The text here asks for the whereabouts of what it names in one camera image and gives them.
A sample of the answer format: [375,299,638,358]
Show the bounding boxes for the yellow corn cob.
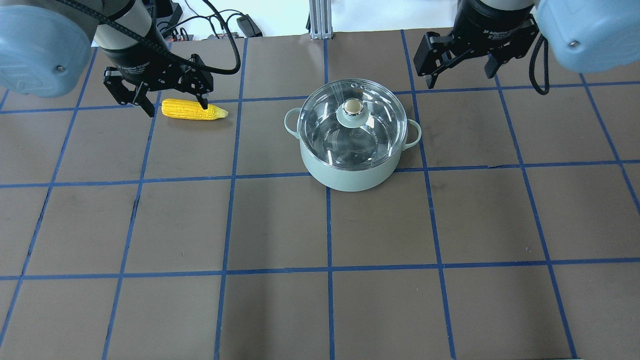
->
[161,98,229,121]

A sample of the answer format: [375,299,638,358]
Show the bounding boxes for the mint green cooking pot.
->
[284,79,422,192]

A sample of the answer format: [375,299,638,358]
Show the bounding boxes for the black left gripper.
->
[103,39,214,117]

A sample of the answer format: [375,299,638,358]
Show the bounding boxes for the aluminium frame post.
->
[308,0,334,40]

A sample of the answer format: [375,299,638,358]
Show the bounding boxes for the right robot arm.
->
[413,0,640,95]

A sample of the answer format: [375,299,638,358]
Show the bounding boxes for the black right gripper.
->
[413,10,539,90]

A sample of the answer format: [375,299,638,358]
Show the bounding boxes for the glass pot lid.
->
[291,79,409,171]

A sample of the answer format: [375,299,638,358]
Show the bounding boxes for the black power adapter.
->
[236,14,263,38]

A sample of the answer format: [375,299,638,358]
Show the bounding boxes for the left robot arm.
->
[0,0,214,120]

